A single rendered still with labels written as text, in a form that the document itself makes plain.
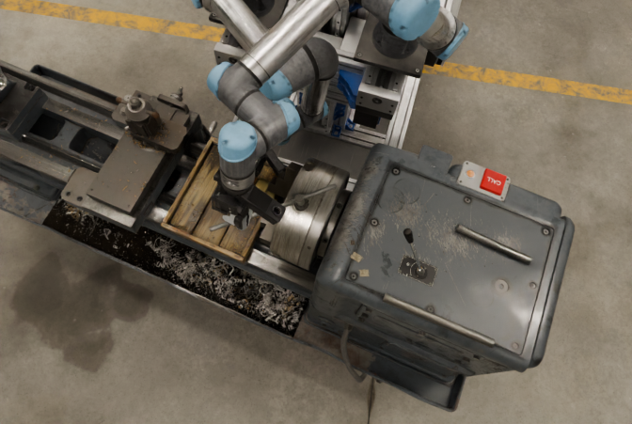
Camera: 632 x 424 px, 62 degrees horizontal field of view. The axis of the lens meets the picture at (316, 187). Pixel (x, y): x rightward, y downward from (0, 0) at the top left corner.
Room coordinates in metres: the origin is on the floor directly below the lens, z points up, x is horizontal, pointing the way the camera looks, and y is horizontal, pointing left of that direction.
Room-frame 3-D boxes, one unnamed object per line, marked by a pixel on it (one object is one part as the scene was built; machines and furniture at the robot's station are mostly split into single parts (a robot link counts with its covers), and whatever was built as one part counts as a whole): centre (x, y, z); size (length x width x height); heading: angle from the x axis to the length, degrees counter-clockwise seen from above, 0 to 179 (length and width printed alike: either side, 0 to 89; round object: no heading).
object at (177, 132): (0.77, 0.55, 0.99); 0.20 x 0.10 x 0.05; 73
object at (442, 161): (0.65, -0.32, 1.24); 0.09 x 0.08 x 0.03; 73
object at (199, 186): (0.61, 0.30, 0.89); 0.36 x 0.30 x 0.04; 163
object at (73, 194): (0.72, 0.64, 0.90); 0.47 x 0.30 x 0.06; 163
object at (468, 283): (0.42, -0.37, 1.06); 0.59 x 0.48 x 0.39; 73
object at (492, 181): (0.60, -0.48, 1.26); 0.06 x 0.06 x 0.02; 73
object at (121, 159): (0.72, 0.59, 0.95); 0.43 x 0.17 x 0.05; 163
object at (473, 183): (0.61, -0.46, 1.23); 0.13 x 0.08 x 0.05; 73
